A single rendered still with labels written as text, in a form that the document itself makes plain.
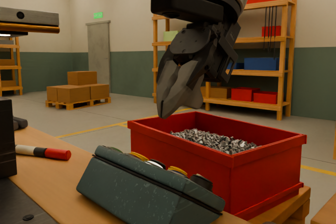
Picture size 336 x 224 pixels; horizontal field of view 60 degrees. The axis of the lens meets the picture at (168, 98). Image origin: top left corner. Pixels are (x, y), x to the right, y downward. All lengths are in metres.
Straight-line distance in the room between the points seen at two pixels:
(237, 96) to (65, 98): 3.46
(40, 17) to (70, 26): 10.37
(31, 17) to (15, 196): 0.24
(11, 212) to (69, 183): 0.08
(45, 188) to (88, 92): 6.22
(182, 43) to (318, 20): 5.36
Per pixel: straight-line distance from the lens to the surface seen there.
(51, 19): 0.47
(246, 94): 5.59
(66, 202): 0.37
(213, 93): 5.97
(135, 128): 0.65
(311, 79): 5.75
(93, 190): 0.35
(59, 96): 6.52
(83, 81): 7.02
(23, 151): 0.55
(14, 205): 0.39
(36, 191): 0.41
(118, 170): 0.33
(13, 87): 9.25
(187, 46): 0.44
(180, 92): 0.40
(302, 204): 0.67
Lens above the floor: 1.06
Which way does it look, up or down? 8 degrees down
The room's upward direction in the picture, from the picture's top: straight up
